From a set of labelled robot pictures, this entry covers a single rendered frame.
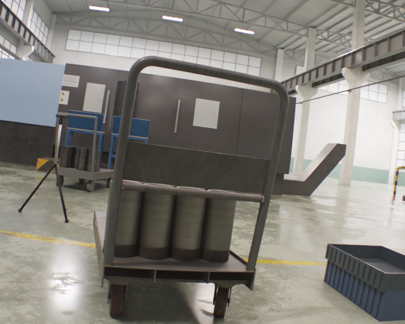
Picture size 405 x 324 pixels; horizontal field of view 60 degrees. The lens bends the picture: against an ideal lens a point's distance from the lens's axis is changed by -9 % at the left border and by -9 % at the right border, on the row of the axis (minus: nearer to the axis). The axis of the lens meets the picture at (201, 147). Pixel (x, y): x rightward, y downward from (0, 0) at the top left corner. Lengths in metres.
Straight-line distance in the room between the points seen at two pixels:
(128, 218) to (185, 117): 6.13
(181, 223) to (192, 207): 0.08
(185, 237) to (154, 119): 6.02
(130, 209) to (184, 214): 0.21
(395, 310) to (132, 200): 1.32
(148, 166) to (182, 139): 6.17
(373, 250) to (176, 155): 1.62
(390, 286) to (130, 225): 1.20
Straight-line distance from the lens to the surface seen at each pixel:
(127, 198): 1.41
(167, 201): 1.44
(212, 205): 1.51
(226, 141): 7.56
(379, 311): 1.95
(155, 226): 1.44
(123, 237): 1.44
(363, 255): 2.52
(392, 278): 1.91
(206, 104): 7.56
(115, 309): 1.52
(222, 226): 1.52
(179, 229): 1.48
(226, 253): 1.56
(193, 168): 1.29
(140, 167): 1.26
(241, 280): 1.55
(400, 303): 1.99
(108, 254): 1.33
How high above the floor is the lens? 0.68
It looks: 1 degrees up
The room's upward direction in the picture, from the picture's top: 7 degrees clockwise
